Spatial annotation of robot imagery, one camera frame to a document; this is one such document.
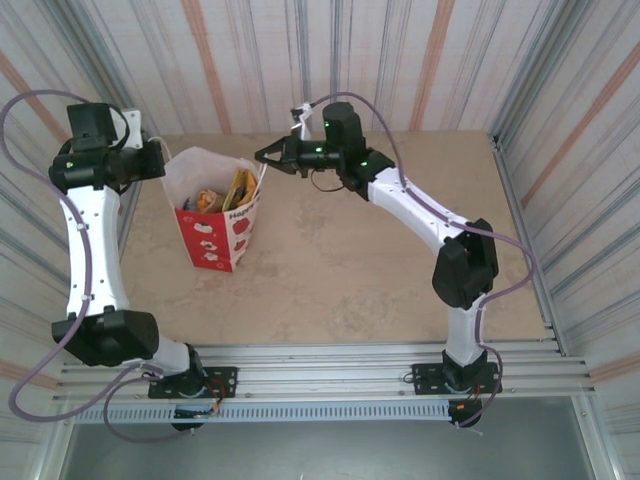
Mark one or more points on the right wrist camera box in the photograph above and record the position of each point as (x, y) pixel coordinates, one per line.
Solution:
(303, 127)

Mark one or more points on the orange brown snack bag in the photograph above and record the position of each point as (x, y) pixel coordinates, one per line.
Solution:
(207, 200)

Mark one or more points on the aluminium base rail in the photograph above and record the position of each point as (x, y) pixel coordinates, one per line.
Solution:
(320, 365)

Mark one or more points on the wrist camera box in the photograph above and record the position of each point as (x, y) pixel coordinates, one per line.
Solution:
(303, 127)
(134, 125)

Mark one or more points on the orange Fox's candy bag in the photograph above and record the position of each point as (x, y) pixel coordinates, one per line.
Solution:
(240, 187)

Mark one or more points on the red white paper bag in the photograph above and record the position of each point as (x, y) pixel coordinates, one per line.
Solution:
(210, 240)

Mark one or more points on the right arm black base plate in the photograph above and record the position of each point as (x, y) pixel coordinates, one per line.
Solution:
(425, 377)

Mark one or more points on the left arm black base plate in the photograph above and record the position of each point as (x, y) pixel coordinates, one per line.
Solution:
(225, 380)

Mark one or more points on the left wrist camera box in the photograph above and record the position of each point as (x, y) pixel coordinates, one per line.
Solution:
(134, 125)

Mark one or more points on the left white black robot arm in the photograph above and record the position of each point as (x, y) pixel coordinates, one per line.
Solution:
(92, 250)

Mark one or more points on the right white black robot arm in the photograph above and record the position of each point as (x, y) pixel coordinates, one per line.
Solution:
(415, 205)

